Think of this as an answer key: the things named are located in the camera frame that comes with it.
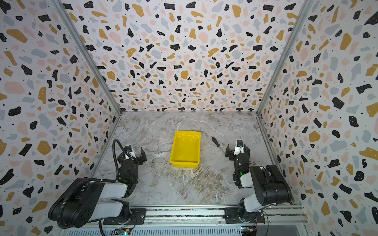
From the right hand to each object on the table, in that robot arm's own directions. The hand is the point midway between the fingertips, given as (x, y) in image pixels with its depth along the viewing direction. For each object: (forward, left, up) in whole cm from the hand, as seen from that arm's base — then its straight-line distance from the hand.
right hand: (236, 142), depth 90 cm
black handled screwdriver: (+8, +12, -11) cm, 18 cm away
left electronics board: (-45, +59, -10) cm, 75 cm away
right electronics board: (-43, -1, -12) cm, 45 cm away
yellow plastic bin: (+1, +32, -13) cm, 34 cm away
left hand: (-6, +61, +2) cm, 62 cm away
